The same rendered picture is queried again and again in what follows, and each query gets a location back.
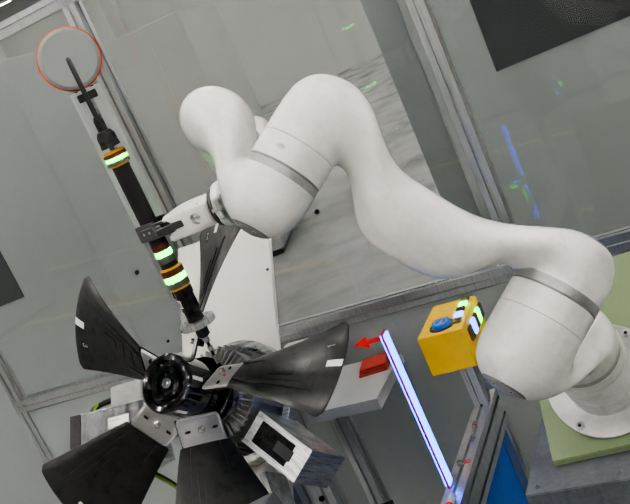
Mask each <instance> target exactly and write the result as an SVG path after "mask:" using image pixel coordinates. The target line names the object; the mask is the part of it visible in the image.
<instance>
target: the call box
mask: <svg viewBox="0 0 630 504"><path fill-rule="evenodd" d="M459 302H460V299H459V300H456V301H452V302H448V303H445V304H441V305H437V306H434V307H433V309H432V311H431V313H430V315H429V317H428V319H427V321H426V323H425V325H424V327H423V329H422V331H421V333H420V335H419V337H418V339H417V340H418V343H419V345H420V347H421V350H422V352H423V354H424V357H425V359H426V361H427V364H428V366H429V368H430V371H431V373H432V375H433V376H436V375H440V374H445V373H449V372H453V371H457V370H462V369H466V368H470V367H475V366H477V365H478V364H477V358H476V350H477V344H478V341H479V338H480V335H481V333H482V330H483V328H484V326H485V324H486V320H485V318H484V317H483V320H482V323H481V325H480V328H479V330H478V333H477V334H476V338H475V341H472V340H471V338H470V335H469V333H468V330H467V328H468V325H469V324H471V323H470V320H471V318H472V315H473V313H474V310H475V308H476V305H477V303H478V301H477V298H476V297H475V296H471V297H470V298H469V300H468V301H467V302H468V303H467V305H466V306H465V310H464V311H463V314H462V316H460V317H462V321H461V323H457V324H452V321H453V319H454V317H453V315H454V313H455V312H456V308H457V307H458V304H459ZM443 317H448V318H450V320H451V324H450V325H449V326H447V327H446V328H443V329H441V330H433V328H432V323H433V322H434V321H435V320H437V319H440V318H443Z"/></svg>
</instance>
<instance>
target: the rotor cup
mask: <svg viewBox="0 0 630 504"><path fill-rule="evenodd" d="M221 366H224V364H223V363H222V362H221V361H219V363H218V364H216V362H215V360H214V359H213V358H210V357H199V358H195V359H192V358H189V357H186V356H183V355H179V354H176V353H166V354H163V355H160V356H158V357H157V358H156V359H154V360H153V361H152V362H151V364H150V365H149V366H148V368H147V370H146V372H145V374H144V377H143V381H142V395H143V399H144V401H145V403H146V405H147V406H148V407H149V408H150V409H151V410H152V411H154V412H155V413H157V414H161V415H166V416H170V417H175V418H179V419H182V418H187V417H191V416H196V415H200V414H205V413H209V412H218V414H219V415H220V418H221V419H222V418H223V417H224V416H225V414H226V413H227V411H228V409H229V407H230V405H231V402H232V398H233V389H226V390H222V391H218V392H214V393H210V394H206V395H203V393H204V391H205V390H206V389H205V390H204V389H202V386H203V385H204V384H205V383H206V381H207V380H208V379H209V378H210V377H211V376H212V374H213V373H214V372H215V371H216V370H217V369H218V368H219V367H221ZM193 375H194V376H197V377H201V378H203V382H202V381H198V380H195V379H193ZM165 378H169V379H170V381H171V384H170V386H169V388H167V389H165V388H163V387H162V381H163V380H164V379H165ZM177 410H181V411H185V412H188V413H187V414H182V413H177V412H176V411H177Z"/></svg>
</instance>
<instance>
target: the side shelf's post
mask: <svg viewBox="0 0 630 504"><path fill-rule="evenodd" d="M331 422H332V424H333V426H334V428H335V430H336V432H337V434H338V437H339V439H340V441H341V443H342V445H343V447H344V449H345V452H346V454H347V456H348V458H349V460H350V462H351V464H352V467H353V469H354V471H355V473H356V475H357V477H358V479H359V481H360V484H361V486H362V488H363V490H364V492H365V494H366V496H367V499H368V501H369V503H370V504H382V503H385V502H388V501H390V498H389V495H388V493H387V491H386V489H385V487H384V485H383V482H382V480H381V478H380V476H379V474H378V472H377V469H376V467H375V465H374V463H373V461H372V459H371V456H370V454H369V452H368V450H367V448H366V446H365V443H364V441H363V439H362V437H361V435H360V433H359V430H358V428H357V426H356V424H355V422H354V420H353V417H352V415H350V416H346V417H341V418H337V419H332V420H331Z"/></svg>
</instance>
